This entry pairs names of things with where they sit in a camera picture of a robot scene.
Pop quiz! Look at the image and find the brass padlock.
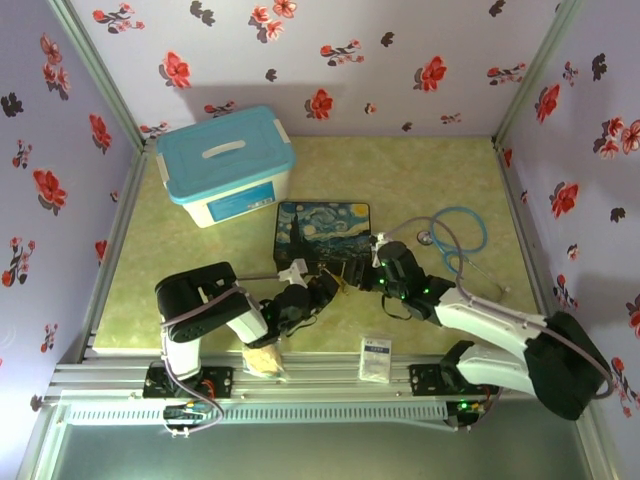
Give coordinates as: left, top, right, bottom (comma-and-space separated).
319, 269, 350, 297

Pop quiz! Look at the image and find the starry night print box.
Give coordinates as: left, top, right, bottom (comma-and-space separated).
273, 200, 373, 275

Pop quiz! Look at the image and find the bag of beige cotton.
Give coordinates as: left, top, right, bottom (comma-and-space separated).
241, 341, 291, 384

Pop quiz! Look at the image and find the white sealed packet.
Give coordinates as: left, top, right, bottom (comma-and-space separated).
358, 335, 393, 385

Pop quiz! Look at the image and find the blue stethoscope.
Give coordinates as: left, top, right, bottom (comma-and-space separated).
416, 206, 512, 302

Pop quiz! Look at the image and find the blue lidded storage box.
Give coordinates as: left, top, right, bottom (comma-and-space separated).
155, 105, 297, 230

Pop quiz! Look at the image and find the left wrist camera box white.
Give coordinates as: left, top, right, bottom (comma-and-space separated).
278, 258, 309, 288

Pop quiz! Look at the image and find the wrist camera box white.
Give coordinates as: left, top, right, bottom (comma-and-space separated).
371, 231, 392, 267
278, 258, 309, 288

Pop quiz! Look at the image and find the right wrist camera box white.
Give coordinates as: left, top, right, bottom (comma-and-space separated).
371, 231, 392, 267

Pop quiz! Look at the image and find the left arm grey cable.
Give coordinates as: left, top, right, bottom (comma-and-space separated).
158, 272, 284, 437

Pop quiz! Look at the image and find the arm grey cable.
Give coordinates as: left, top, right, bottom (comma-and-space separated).
158, 272, 284, 437
382, 215, 615, 399

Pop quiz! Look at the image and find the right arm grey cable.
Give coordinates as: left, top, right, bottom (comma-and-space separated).
382, 215, 615, 399

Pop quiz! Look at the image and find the aluminium rail table edge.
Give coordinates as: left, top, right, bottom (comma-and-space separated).
43, 348, 597, 405

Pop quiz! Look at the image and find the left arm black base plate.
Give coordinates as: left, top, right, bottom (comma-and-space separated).
143, 363, 235, 400

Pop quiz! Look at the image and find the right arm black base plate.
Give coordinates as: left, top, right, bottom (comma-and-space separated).
408, 363, 501, 397

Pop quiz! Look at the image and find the white slotted cable duct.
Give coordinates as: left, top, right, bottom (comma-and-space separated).
64, 402, 447, 427

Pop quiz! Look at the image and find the aluminium frame post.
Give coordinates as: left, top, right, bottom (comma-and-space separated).
48, 0, 147, 149
492, 0, 587, 146

